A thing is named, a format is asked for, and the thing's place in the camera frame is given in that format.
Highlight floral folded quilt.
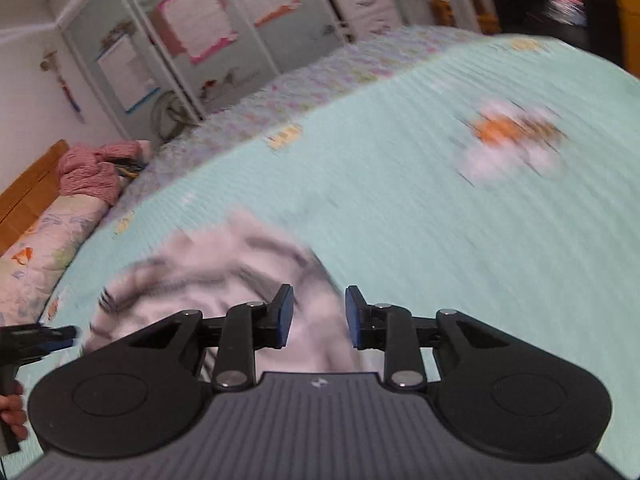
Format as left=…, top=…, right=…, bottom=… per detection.
left=0, top=195, right=112, bottom=327

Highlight pink knitted cloth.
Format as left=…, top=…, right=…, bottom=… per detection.
left=56, top=141, right=153, bottom=209

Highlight dark chair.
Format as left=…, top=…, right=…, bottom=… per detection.
left=492, top=0, right=551, bottom=36
left=582, top=0, right=623, bottom=67

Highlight sliding-door wardrobe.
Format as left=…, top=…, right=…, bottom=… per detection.
left=57, top=0, right=352, bottom=147

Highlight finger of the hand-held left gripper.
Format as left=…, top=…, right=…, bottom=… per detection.
left=35, top=325, right=79, bottom=357

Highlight wooden headboard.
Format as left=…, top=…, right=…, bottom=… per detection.
left=0, top=140, right=71, bottom=256

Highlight person's left hand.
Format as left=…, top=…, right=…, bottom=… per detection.
left=0, top=393, right=29, bottom=441

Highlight grey hoops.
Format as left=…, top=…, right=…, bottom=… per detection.
left=151, top=91, right=202, bottom=144

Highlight pink-framed poster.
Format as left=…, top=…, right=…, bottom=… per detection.
left=154, top=0, right=239, bottom=67

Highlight blue-edged white poster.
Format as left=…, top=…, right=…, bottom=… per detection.
left=95, top=32, right=162, bottom=114

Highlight wooden cabinet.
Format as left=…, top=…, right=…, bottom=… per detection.
left=602, top=0, right=640, bottom=79

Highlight white drawer cabinet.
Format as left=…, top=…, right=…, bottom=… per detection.
left=325, top=0, right=407, bottom=42

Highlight red blue hanging ornament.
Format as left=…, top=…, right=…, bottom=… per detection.
left=56, top=75, right=87, bottom=124

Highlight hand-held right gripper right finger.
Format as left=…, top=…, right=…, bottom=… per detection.
left=344, top=285, right=512, bottom=393

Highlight white black-striped knit sweater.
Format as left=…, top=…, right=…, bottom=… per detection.
left=82, top=209, right=387, bottom=382

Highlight wooden chair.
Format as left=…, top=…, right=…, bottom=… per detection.
left=420, top=0, right=457, bottom=29

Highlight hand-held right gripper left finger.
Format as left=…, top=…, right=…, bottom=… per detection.
left=126, top=283, right=296, bottom=394

